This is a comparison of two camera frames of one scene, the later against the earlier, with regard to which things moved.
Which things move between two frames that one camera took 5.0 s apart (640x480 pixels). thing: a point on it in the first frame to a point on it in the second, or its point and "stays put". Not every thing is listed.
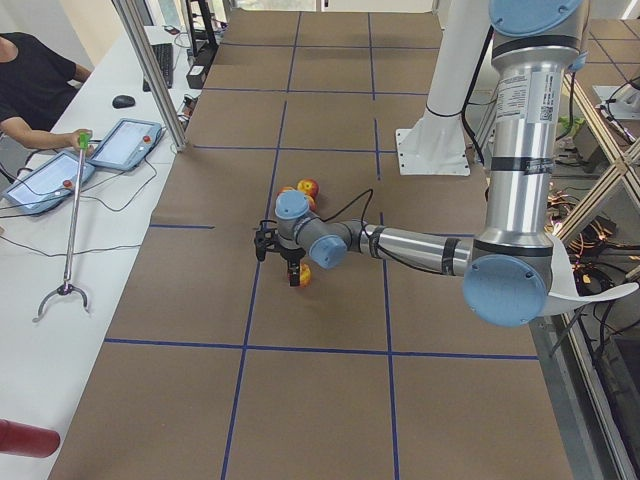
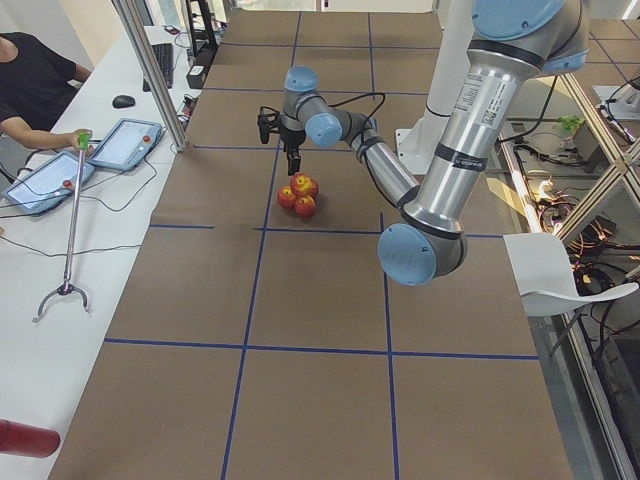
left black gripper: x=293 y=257 to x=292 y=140
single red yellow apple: x=305 y=275 to x=302 y=184
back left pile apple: x=309 y=186 stays put
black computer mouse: x=123 y=101 stays put
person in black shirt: x=35 y=82 stays put
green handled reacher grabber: x=69 y=288 stays put
